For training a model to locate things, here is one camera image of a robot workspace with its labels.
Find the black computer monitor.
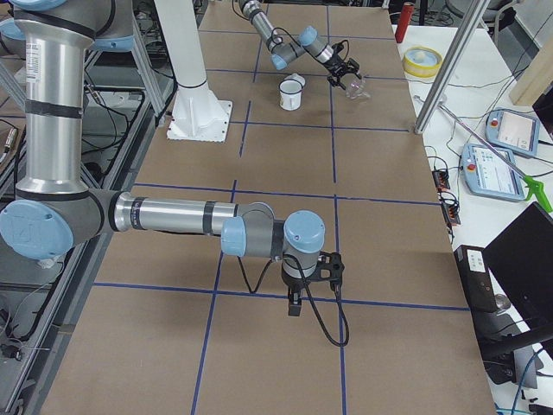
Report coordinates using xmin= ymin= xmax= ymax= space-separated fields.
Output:
xmin=483 ymin=202 xmax=552 ymax=357

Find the far teach pendant tablet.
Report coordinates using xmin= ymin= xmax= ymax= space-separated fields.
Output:
xmin=485 ymin=108 xmax=539 ymax=158

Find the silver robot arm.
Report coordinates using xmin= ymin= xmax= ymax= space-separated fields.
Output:
xmin=238 ymin=1 xmax=363 ymax=90
xmin=1 ymin=1 xmax=344 ymax=316

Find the white enamel cup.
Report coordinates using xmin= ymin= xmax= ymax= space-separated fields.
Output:
xmin=279 ymin=79 xmax=303 ymax=112

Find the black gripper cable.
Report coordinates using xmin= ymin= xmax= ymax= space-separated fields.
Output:
xmin=236 ymin=252 xmax=350 ymax=347

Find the near teach pendant tablet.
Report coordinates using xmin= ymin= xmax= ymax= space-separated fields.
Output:
xmin=461 ymin=143 xmax=525 ymax=201

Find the teach pendant tablet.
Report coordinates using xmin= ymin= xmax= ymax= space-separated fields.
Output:
xmin=485 ymin=108 xmax=539 ymax=158
xmin=461 ymin=143 xmax=525 ymax=201

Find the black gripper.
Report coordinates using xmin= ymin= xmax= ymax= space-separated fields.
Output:
xmin=282 ymin=272 xmax=304 ymax=316
xmin=326 ymin=54 xmax=360 ymax=90

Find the red cylinder tube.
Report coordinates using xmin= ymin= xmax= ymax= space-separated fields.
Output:
xmin=395 ymin=2 xmax=415 ymax=44

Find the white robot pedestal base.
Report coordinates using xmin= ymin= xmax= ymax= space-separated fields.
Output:
xmin=155 ymin=0 xmax=232 ymax=143

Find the yellow tape roll with plate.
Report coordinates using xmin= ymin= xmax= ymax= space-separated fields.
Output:
xmin=403 ymin=46 xmax=443 ymax=78

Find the aluminium frame post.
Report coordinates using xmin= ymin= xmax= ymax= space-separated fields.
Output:
xmin=414 ymin=0 xmax=490 ymax=135

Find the black box device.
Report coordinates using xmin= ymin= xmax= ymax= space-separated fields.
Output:
xmin=454 ymin=245 xmax=499 ymax=313

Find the green handled reacher grabber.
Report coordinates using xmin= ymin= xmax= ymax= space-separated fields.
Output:
xmin=437 ymin=100 xmax=552 ymax=213

